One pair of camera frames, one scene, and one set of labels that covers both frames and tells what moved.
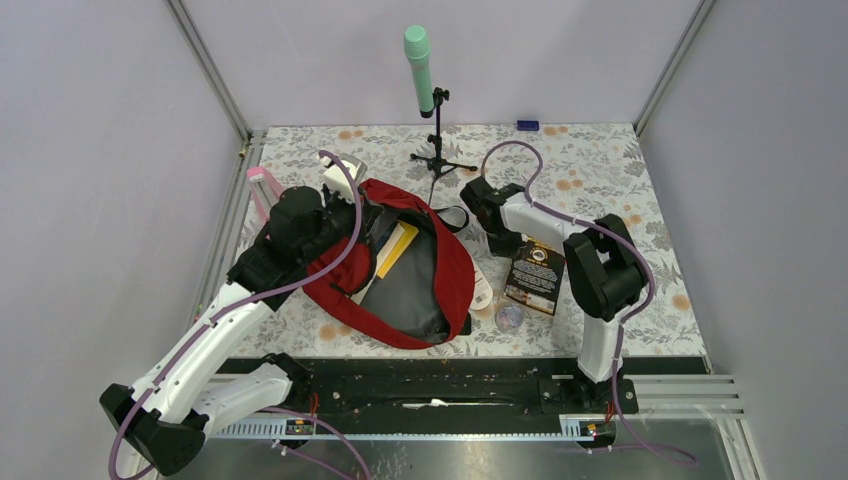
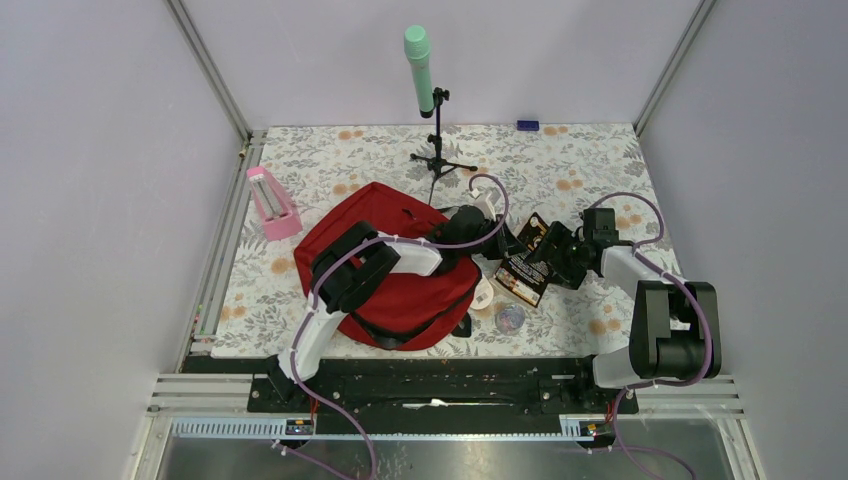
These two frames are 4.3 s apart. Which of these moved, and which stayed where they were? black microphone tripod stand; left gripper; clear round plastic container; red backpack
Moved: left gripper
Stayed: red backpack; black microphone tripod stand; clear round plastic container
